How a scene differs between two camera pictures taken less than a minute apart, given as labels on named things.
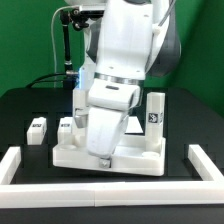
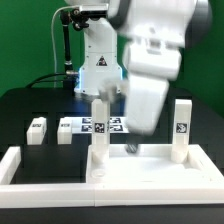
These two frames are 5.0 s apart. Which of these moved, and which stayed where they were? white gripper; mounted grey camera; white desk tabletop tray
Moved: white desk tabletop tray; white gripper
Stayed: mounted grey camera
